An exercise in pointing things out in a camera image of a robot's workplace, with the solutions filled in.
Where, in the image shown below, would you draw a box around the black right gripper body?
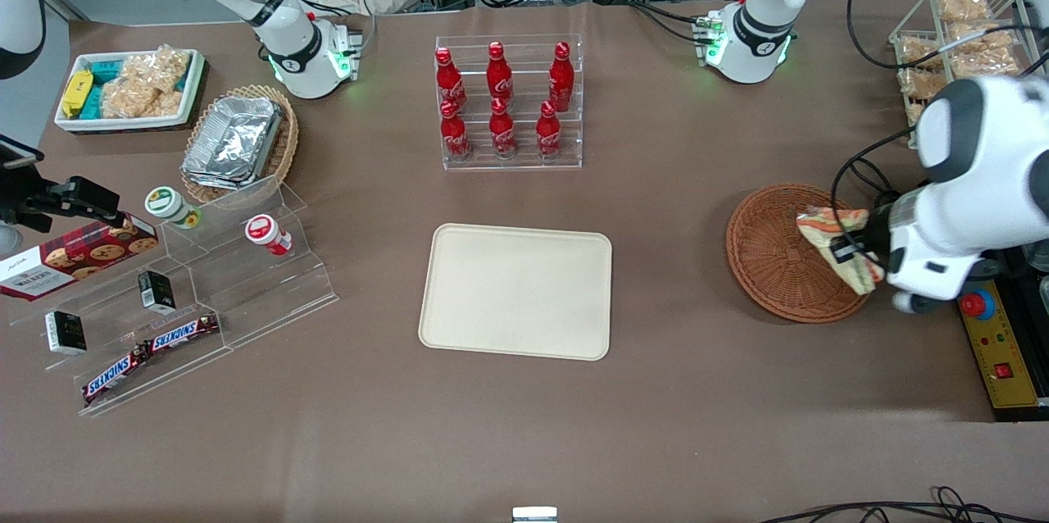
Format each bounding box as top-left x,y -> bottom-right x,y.
0,169 -> 60,234

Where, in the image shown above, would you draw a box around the triangle sandwich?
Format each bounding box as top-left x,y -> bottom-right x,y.
796,207 -> 887,297

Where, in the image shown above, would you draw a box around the brown round wicker basket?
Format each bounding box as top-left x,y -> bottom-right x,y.
726,184 -> 879,324

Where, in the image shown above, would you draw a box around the aluminium foil tray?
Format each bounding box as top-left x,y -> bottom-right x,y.
182,95 -> 284,190

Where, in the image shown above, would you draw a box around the light wicker basket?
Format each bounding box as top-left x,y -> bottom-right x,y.
180,84 -> 300,206

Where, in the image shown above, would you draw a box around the beige plastic tray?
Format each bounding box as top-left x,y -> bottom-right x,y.
418,223 -> 614,362

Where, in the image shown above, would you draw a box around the red Walkers cookie box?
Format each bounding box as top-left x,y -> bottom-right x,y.
0,215 -> 160,302

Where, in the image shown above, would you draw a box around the white rectangular snack bin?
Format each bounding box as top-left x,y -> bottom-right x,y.
55,49 -> 206,133

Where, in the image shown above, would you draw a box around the green lid sunflower cup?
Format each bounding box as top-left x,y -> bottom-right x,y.
145,186 -> 202,230

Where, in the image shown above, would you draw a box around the yellow snack packet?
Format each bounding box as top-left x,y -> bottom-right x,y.
61,70 -> 94,119

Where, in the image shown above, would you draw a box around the clear bag rice crackers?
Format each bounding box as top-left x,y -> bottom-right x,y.
100,79 -> 184,119
123,45 -> 192,95

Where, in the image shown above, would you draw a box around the small black box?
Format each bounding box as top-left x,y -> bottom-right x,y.
44,309 -> 88,357
137,269 -> 178,316

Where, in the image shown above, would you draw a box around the yellow control box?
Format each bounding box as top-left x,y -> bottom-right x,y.
956,281 -> 1042,412

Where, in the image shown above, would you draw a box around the clear acrylic tiered stand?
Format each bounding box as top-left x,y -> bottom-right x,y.
8,216 -> 236,417
158,173 -> 340,352

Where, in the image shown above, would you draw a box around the Snickers bar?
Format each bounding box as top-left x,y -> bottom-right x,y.
82,344 -> 153,406
145,313 -> 221,354

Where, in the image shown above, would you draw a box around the red lid strawberry cup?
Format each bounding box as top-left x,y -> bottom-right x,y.
245,214 -> 293,257

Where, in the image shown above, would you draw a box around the bagged fried snack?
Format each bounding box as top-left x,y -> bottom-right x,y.
901,37 -> 944,70
949,20 -> 1019,78
938,0 -> 990,24

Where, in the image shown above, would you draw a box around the red Coca-Cola bottle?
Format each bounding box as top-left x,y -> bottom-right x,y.
535,101 -> 564,160
487,41 -> 515,106
435,47 -> 468,114
440,101 -> 473,162
547,42 -> 575,113
488,98 -> 518,160

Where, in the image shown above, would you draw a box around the clear acrylic bottle rack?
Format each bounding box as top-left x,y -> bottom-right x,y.
434,34 -> 584,172

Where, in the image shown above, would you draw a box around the black looped gripper cable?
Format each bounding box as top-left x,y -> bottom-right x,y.
829,125 -> 924,247

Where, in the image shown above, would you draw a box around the white wire snack basket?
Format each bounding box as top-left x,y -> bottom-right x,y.
888,0 -> 1038,150

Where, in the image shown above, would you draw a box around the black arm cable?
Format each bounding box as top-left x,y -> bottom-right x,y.
843,0 -> 1049,72

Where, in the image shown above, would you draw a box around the black floor cable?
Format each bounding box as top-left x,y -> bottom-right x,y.
758,485 -> 1049,523

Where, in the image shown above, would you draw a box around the black base cable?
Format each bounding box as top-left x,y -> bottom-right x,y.
629,2 -> 715,45

